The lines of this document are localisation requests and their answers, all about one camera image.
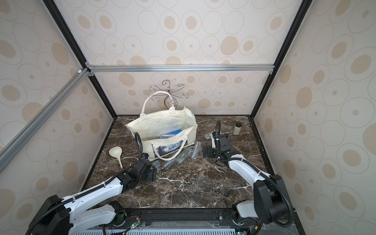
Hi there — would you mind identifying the clear case silver compass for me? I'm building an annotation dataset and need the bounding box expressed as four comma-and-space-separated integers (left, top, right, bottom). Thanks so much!
163, 159, 176, 170

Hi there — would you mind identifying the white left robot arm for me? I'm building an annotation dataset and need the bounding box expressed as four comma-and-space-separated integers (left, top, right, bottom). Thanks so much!
26, 159, 157, 235

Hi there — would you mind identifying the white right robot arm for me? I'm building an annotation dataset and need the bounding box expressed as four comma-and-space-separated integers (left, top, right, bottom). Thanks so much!
203, 132, 294, 228

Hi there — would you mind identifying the clear compass case back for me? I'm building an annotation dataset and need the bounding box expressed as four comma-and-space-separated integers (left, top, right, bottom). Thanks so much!
204, 131, 214, 140

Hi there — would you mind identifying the clear case blue compass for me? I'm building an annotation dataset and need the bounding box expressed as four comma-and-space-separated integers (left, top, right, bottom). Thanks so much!
192, 141, 202, 159

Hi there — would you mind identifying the starry night canvas bag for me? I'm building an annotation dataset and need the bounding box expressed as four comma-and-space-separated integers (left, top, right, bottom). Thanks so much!
126, 95, 198, 162

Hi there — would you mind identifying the small jar black lid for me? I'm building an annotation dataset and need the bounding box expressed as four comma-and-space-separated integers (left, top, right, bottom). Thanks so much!
233, 122, 242, 136

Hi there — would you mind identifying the silver metal hook stand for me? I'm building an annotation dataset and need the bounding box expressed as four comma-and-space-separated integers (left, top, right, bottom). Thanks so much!
149, 79, 190, 108

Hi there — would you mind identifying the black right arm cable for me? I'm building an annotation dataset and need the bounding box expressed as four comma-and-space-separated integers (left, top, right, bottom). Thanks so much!
215, 119, 294, 228

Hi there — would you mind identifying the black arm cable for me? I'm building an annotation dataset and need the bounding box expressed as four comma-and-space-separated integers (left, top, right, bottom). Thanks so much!
24, 132, 144, 235
215, 119, 294, 228

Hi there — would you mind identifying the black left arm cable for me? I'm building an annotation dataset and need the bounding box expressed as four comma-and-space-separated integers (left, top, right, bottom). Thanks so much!
24, 132, 144, 235

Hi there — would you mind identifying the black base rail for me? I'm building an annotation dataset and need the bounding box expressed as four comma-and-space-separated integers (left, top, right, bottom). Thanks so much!
52, 208, 306, 235

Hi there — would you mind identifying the horizontal aluminium rail back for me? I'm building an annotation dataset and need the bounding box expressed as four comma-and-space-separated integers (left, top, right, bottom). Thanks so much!
88, 64, 274, 72

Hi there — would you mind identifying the diagonal aluminium rail left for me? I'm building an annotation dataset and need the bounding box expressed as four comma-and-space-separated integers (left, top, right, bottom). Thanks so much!
1, 68, 89, 171

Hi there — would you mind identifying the black corner frame post right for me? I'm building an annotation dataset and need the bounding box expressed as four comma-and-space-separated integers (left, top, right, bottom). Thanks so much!
250, 0, 313, 120

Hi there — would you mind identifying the black corner frame post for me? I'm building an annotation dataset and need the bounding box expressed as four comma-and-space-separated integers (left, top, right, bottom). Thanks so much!
43, 0, 118, 119
250, 0, 313, 120

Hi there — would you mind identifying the black corner frame post left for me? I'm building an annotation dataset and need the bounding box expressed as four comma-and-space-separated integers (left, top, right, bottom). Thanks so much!
43, 0, 118, 119

